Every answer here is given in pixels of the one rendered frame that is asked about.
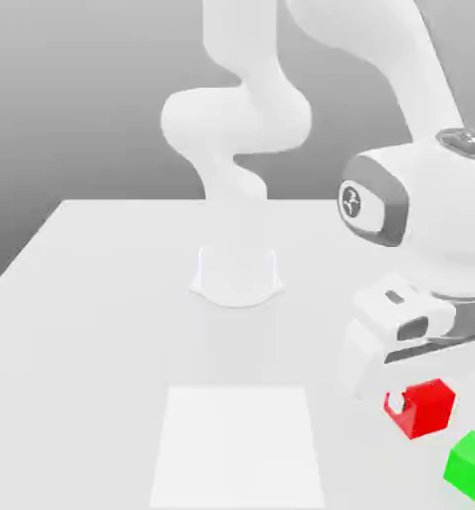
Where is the small red cube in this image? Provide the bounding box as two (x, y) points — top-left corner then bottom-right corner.
(382, 377), (457, 440)

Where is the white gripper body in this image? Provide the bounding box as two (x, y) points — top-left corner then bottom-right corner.
(339, 317), (475, 401)

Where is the small green cube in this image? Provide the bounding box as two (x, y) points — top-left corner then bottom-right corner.
(442, 428), (475, 506)

